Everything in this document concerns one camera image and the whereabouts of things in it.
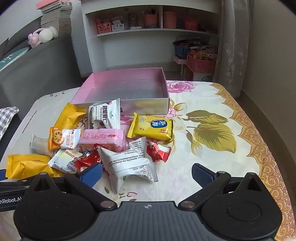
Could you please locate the pile of colourful packages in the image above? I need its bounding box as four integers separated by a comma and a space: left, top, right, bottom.
173, 39, 218, 58

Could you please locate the pink snack packet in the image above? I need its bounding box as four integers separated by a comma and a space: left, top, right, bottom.
77, 128, 126, 154

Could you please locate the pink and white plush toy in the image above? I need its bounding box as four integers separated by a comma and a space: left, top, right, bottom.
28, 26, 59, 48

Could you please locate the clear jar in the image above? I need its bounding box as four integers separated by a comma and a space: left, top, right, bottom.
128, 14, 140, 29

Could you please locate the white nut snack packet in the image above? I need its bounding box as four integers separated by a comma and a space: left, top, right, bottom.
88, 98, 122, 130

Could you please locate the large pink basket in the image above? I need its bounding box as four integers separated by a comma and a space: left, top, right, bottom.
186, 53, 218, 74

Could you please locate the small white snack packet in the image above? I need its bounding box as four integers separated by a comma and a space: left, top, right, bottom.
30, 134, 55, 156

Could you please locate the pink tray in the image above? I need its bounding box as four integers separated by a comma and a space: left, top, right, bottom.
171, 54, 188, 65

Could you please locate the teal cushion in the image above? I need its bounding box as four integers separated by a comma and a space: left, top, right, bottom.
0, 46, 30, 71

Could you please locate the pink cardboard box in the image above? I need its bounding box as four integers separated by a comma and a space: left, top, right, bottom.
70, 67, 171, 116

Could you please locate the stack of books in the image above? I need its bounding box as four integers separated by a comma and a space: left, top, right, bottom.
36, 0, 73, 36

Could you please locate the dark grey cushion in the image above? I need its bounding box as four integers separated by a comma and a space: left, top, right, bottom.
3, 16, 43, 55

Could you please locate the pink cup with pens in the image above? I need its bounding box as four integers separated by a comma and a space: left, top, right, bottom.
144, 9, 159, 28

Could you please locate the white shelf desk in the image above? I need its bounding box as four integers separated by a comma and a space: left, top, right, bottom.
81, 0, 222, 78

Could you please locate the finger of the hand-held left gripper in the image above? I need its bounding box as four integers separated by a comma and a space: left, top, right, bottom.
0, 170, 35, 189

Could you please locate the yellow-orange snack packet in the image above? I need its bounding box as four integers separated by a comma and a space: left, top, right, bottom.
54, 102, 86, 130
5, 154, 63, 179

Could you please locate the pink perforated basket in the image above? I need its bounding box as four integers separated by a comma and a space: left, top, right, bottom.
96, 23, 112, 35

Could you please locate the red basket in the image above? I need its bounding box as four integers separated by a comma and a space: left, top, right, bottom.
184, 19, 199, 30

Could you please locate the white packet with black text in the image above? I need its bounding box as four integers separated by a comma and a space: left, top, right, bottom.
97, 137, 159, 194

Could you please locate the blue box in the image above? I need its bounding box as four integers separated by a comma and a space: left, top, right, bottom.
174, 44, 191, 59

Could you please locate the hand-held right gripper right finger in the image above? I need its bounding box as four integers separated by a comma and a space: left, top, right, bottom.
178, 163, 266, 209

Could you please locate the pale floral curtain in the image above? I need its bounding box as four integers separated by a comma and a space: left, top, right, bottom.
211, 0, 251, 95

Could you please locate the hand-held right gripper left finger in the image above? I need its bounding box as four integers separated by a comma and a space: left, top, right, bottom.
28, 162, 117, 210

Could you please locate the yellow biscuit packet blue label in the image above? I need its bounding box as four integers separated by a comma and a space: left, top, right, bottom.
127, 112, 174, 142

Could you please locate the grey sofa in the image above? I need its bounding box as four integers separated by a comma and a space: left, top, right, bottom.
0, 16, 80, 116

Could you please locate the orange-white lotus root packet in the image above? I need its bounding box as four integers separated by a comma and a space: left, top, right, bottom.
48, 127, 82, 151

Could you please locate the grey checked pillow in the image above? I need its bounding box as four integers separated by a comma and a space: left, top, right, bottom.
0, 107, 20, 139

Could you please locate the red snack packet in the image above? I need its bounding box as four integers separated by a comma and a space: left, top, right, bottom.
146, 140, 172, 163
73, 151, 102, 173

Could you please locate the white pale-yellow snack packet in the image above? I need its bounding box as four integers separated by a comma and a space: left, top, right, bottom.
48, 149, 80, 174

